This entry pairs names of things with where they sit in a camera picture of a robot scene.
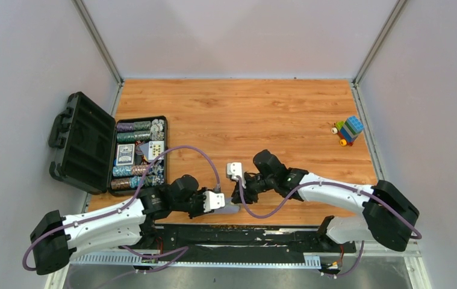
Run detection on black poker chip case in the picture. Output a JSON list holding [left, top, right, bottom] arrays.
[[48, 92, 168, 196]]

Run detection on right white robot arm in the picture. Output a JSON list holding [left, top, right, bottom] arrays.
[[226, 149, 422, 252]]

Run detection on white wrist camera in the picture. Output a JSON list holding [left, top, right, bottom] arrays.
[[203, 190, 225, 213], [226, 162, 246, 188]]

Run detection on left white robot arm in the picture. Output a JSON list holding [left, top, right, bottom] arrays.
[[26, 175, 225, 275]]

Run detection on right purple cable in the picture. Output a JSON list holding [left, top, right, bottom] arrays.
[[238, 179, 423, 278]]

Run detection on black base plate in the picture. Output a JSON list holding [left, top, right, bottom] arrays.
[[144, 224, 351, 252]]

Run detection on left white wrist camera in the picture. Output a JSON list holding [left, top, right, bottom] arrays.
[[203, 190, 225, 213]]

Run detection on aluminium frame rail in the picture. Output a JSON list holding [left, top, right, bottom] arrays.
[[54, 239, 421, 270]]

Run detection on grey glasses case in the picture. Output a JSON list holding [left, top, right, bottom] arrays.
[[213, 203, 240, 214]]

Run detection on colourful toy block car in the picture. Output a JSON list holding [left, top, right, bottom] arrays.
[[331, 116, 364, 146]]

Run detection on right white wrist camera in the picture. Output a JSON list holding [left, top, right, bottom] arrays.
[[226, 162, 246, 188]]

